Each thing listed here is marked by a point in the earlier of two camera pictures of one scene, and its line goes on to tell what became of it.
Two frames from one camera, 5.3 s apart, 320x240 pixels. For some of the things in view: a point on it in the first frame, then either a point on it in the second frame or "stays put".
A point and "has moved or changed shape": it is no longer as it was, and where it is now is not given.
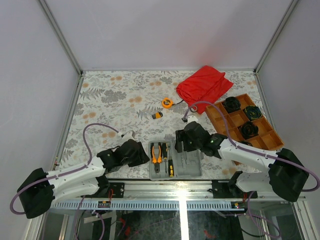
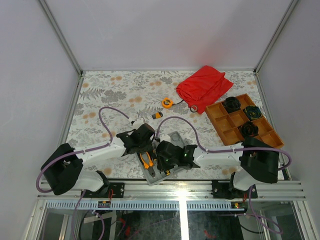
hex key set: x=157 y=115 stays put
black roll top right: x=252 y=112 stays put
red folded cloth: x=208 y=84 stays put
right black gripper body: x=190 y=145 → x=167 y=164
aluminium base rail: x=170 y=195 stays put
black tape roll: x=196 y=107 stays put
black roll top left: x=232 y=104 stays put
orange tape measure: x=167 y=103 stays put
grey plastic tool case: x=187 y=164 has moved or changed shape
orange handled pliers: x=156 y=164 has moved or changed shape
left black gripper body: x=139 y=159 → x=146 y=147
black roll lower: x=248 y=130 stays put
